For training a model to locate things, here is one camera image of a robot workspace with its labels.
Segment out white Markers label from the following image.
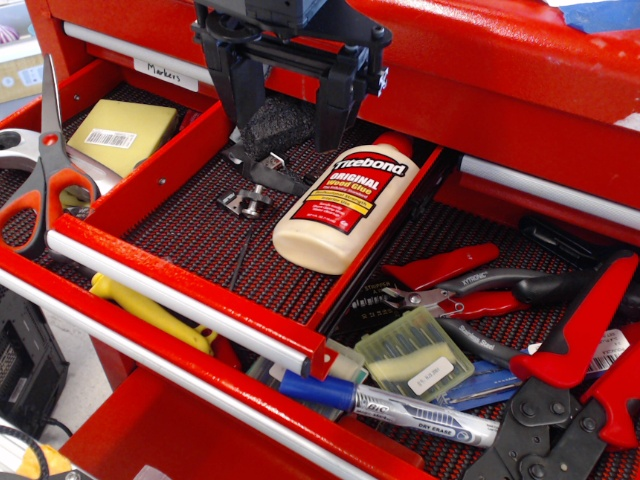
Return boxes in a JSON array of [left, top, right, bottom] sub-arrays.
[[133, 58, 199, 92]]

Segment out blue packaged blade card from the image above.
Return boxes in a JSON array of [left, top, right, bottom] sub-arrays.
[[432, 361, 521, 411]]

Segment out small clear plastic box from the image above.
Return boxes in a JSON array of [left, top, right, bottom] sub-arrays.
[[326, 339, 369, 384]]

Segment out black electronic box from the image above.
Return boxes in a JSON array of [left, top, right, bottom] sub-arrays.
[[1, 289, 69, 438]]

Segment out orange grey handled scissors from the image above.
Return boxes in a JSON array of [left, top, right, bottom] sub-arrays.
[[1, 54, 100, 259]]

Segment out thin black rod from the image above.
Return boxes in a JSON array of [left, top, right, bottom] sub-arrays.
[[229, 227, 254, 291]]

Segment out clear plastic drill bit case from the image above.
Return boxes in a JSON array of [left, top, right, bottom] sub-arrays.
[[355, 307, 475, 402]]

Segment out large red lower drawer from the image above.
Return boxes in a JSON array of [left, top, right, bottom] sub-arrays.
[[0, 59, 640, 480]]

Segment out yellow handled tool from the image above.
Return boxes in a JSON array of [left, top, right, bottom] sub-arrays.
[[90, 273, 213, 356]]

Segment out Titebond wood glue bottle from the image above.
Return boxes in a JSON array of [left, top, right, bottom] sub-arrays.
[[272, 131, 419, 275]]

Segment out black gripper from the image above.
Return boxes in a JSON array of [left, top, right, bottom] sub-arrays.
[[194, 1, 392, 152]]

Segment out silver metal scraper tool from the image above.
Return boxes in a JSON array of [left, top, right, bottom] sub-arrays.
[[1, 128, 122, 211]]

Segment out cardboard box in background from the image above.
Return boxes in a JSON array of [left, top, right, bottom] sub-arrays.
[[1, 54, 43, 103]]

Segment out black foam block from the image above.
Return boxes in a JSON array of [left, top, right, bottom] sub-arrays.
[[240, 95, 315, 160]]

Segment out red tool chest body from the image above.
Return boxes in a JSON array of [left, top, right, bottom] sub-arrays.
[[27, 1, 639, 244]]

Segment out black tool in back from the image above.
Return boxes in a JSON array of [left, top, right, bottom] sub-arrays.
[[518, 216, 614, 269]]

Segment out small red open drawer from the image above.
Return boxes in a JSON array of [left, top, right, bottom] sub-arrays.
[[42, 107, 441, 384]]

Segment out yellow sticky note pad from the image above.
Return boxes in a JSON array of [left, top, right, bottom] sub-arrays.
[[67, 99, 178, 177]]

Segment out blue cap dry erase marker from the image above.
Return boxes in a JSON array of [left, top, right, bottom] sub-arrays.
[[279, 370, 500, 448]]

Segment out black wire stripper gauge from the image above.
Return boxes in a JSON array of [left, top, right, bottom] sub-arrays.
[[342, 280, 400, 326]]

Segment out red handled flush cutters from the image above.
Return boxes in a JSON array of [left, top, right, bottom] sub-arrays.
[[382, 243, 541, 316]]

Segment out grey handled Xytronic pliers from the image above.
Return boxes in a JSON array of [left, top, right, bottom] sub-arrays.
[[434, 267, 640, 369]]

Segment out small metal knurled screw part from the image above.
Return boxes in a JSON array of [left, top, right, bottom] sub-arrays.
[[217, 185, 272, 219]]

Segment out large red black crimping tool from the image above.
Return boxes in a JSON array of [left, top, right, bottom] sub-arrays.
[[464, 250, 639, 479]]

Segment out black metal bracket piece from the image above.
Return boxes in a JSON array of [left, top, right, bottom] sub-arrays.
[[222, 143, 309, 197]]

